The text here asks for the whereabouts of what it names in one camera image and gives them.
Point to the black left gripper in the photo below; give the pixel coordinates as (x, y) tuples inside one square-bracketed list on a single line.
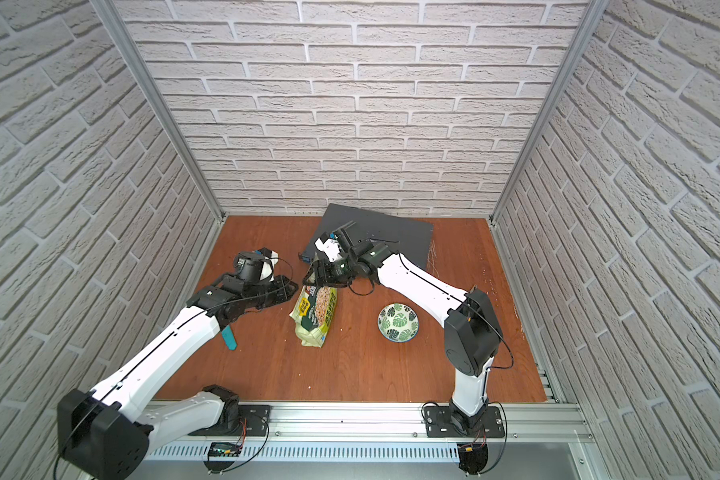
[(279, 288)]

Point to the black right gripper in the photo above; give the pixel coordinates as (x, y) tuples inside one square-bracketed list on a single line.
[(311, 277)]

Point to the green oats bag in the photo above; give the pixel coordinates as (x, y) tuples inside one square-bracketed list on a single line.
[(313, 314)]

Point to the green leaf pattern bowl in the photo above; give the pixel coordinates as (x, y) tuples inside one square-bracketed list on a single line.
[(398, 323)]

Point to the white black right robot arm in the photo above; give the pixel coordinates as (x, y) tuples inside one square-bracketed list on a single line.
[(472, 334)]

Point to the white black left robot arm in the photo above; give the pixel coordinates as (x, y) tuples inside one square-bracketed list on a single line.
[(106, 431)]

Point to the small green circuit board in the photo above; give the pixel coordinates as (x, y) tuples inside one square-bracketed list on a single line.
[(223, 449)]

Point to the round black connector box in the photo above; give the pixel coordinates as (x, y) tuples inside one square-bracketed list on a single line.
[(473, 457)]

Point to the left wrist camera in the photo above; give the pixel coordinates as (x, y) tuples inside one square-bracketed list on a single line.
[(256, 267)]

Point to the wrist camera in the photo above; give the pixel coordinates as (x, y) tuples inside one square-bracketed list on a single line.
[(256, 267), (336, 245)]

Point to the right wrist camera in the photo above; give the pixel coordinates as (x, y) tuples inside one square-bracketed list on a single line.
[(336, 245)]

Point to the teal handled tool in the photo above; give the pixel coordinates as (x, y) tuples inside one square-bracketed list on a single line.
[(229, 338)]

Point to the grey blue network switch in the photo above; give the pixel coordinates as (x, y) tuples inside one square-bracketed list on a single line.
[(409, 236)]

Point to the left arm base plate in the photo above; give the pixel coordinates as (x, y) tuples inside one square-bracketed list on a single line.
[(249, 419)]

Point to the aluminium front rail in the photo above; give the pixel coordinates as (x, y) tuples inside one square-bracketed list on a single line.
[(402, 422)]

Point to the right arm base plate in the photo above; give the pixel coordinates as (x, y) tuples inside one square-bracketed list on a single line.
[(450, 422)]

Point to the aluminium corner post left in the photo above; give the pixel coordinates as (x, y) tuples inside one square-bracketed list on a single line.
[(115, 26)]

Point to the aluminium corner post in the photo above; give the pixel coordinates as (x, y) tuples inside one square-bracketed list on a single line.
[(589, 22), (115, 26)]

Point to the aluminium corner post right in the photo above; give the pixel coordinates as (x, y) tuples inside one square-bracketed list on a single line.
[(589, 22)]

